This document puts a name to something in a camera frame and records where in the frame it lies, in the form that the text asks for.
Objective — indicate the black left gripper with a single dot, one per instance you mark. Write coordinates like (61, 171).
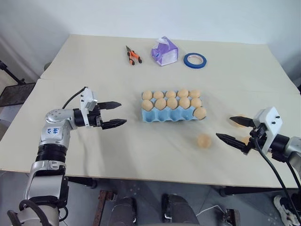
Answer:
(94, 118)

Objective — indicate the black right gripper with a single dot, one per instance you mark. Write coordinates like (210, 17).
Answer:
(258, 136)

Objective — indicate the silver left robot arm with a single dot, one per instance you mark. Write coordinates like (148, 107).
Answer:
(51, 136)

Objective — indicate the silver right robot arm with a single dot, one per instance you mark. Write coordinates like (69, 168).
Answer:
(291, 147)

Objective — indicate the blue egg tray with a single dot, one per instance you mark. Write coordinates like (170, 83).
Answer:
(164, 116)

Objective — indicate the tan egg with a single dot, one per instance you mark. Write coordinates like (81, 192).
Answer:
(184, 102)
(147, 105)
(196, 102)
(182, 93)
(170, 94)
(172, 102)
(203, 140)
(194, 93)
(160, 104)
(158, 94)
(147, 94)
(200, 113)
(245, 139)

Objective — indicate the orange black pliers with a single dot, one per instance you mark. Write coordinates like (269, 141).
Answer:
(133, 56)

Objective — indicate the blue tape roll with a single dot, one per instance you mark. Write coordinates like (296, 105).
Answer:
(195, 64)

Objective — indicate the purple tissue pack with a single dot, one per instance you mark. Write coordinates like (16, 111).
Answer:
(164, 53)

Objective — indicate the rusty metal bar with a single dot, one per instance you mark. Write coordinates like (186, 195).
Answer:
(232, 217)
(101, 207)

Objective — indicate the white black sneaker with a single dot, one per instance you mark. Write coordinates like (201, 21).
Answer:
(285, 209)

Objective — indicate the black metal stand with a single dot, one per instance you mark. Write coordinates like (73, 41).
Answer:
(16, 93)

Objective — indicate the dark rounded shape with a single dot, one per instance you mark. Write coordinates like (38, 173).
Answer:
(123, 212)
(178, 210)

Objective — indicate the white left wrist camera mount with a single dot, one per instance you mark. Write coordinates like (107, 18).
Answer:
(87, 99)

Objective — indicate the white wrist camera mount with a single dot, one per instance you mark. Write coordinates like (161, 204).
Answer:
(271, 122)
(87, 99)

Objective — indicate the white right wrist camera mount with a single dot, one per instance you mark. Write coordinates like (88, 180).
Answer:
(271, 122)

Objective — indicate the black table frame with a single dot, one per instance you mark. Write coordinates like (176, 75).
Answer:
(247, 190)

